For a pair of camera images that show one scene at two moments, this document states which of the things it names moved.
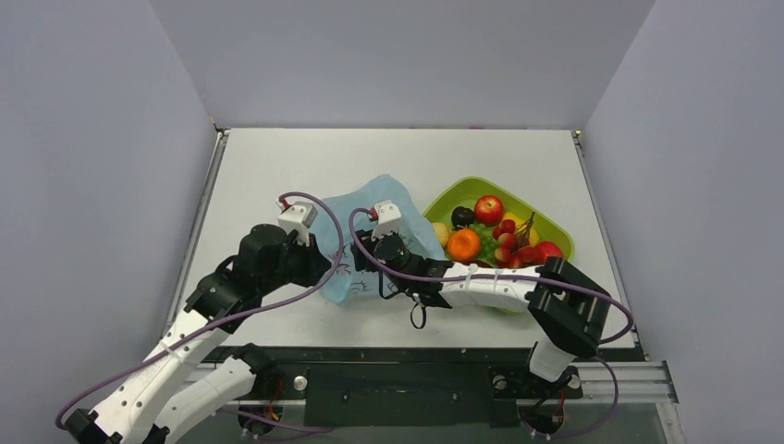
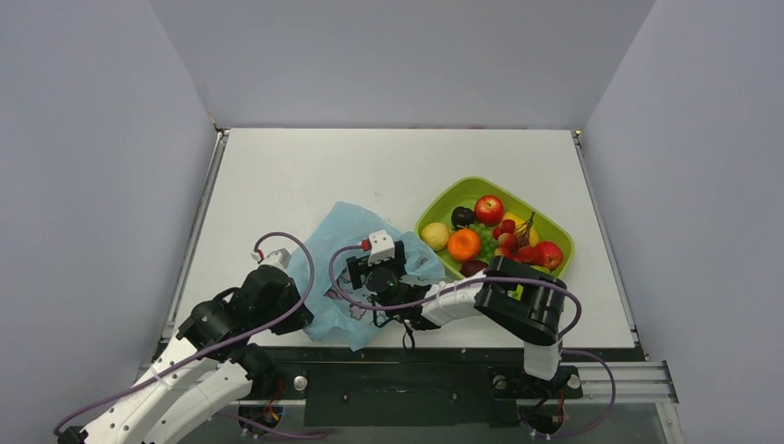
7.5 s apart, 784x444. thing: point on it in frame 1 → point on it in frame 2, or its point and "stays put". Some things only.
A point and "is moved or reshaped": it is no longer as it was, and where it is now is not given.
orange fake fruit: (463, 245) stays put
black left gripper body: (299, 265) → (288, 299)
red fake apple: (488, 210) stays put
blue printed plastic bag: (331, 224) is moved or reshaped
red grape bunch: (514, 250) stays put
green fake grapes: (487, 242) stays put
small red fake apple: (546, 249) stays put
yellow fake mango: (521, 225) stays put
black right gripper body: (361, 252) → (356, 272)
